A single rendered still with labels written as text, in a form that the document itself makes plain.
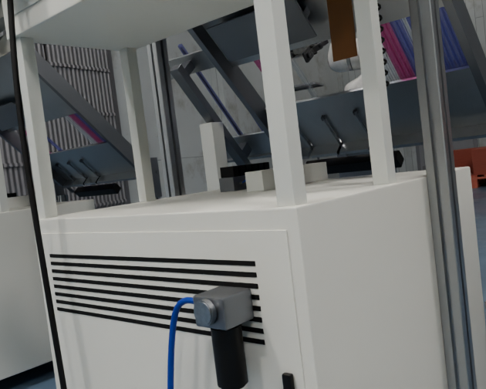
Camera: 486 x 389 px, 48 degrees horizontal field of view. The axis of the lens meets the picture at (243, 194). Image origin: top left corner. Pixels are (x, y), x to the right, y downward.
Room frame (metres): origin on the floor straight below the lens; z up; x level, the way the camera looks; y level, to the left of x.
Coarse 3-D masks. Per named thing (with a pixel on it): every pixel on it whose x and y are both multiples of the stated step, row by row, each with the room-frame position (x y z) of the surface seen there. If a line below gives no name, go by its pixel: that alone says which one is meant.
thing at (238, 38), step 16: (288, 0) 1.35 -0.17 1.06; (304, 0) 1.38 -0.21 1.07; (320, 0) 1.36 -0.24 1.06; (352, 0) 1.32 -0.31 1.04; (384, 0) 1.28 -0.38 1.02; (400, 0) 1.27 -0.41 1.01; (224, 16) 1.52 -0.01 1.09; (240, 16) 1.45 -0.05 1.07; (288, 16) 1.38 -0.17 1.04; (304, 16) 1.36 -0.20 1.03; (320, 16) 1.39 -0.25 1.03; (384, 16) 1.32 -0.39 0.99; (400, 16) 1.30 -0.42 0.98; (208, 32) 1.54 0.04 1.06; (224, 32) 1.52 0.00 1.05; (240, 32) 1.49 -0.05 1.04; (256, 32) 1.47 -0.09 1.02; (288, 32) 1.42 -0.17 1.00; (304, 32) 1.40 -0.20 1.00; (320, 32) 1.43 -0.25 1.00; (224, 48) 1.56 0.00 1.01; (240, 48) 1.54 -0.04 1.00; (256, 48) 1.51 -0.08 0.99; (240, 64) 1.64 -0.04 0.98
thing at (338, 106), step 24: (456, 72) 1.35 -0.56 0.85; (336, 96) 1.58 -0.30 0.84; (360, 96) 1.55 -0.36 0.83; (408, 96) 1.48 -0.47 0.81; (456, 96) 1.41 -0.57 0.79; (480, 96) 1.38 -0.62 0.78; (312, 120) 1.71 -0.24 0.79; (336, 120) 1.66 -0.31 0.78; (408, 120) 1.54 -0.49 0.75; (456, 120) 1.47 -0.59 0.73; (480, 120) 1.44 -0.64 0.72; (312, 144) 1.80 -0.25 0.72
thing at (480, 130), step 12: (420, 132) 1.56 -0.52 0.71; (456, 132) 1.48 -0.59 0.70; (468, 132) 1.45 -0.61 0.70; (480, 132) 1.43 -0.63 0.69; (336, 144) 1.74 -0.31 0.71; (348, 144) 1.71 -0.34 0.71; (360, 144) 1.67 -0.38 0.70; (396, 144) 1.58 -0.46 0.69; (408, 144) 1.56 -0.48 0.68; (420, 144) 1.54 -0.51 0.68; (312, 156) 1.78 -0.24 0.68; (324, 156) 1.75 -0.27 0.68
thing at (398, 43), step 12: (444, 12) 1.26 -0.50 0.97; (384, 24) 1.35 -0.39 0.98; (396, 24) 1.33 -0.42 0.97; (408, 24) 1.32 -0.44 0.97; (444, 24) 1.28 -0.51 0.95; (384, 36) 1.37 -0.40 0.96; (396, 36) 1.36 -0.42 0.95; (408, 36) 1.35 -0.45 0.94; (444, 36) 1.30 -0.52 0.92; (456, 36) 1.29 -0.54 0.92; (384, 48) 1.40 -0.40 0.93; (396, 48) 1.39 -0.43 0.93; (408, 48) 1.37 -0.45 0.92; (444, 48) 1.33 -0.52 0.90; (456, 48) 1.32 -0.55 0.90; (396, 60) 1.42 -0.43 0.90; (408, 60) 1.40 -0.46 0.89; (444, 60) 1.35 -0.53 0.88; (456, 60) 1.34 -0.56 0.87; (396, 72) 1.44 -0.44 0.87; (408, 72) 1.43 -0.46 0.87
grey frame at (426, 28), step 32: (416, 0) 1.00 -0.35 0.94; (416, 32) 1.00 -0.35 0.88; (160, 64) 1.48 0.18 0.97; (416, 64) 1.01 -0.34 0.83; (160, 96) 1.48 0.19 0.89; (160, 128) 1.49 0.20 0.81; (448, 128) 1.00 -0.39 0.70; (448, 160) 0.99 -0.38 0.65; (448, 192) 0.98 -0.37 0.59; (448, 224) 0.99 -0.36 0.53; (448, 256) 0.99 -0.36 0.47; (448, 288) 1.00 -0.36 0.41; (448, 320) 1.00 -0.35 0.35; (448, 352) 1.00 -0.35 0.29; (448, 384) 1.01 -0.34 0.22
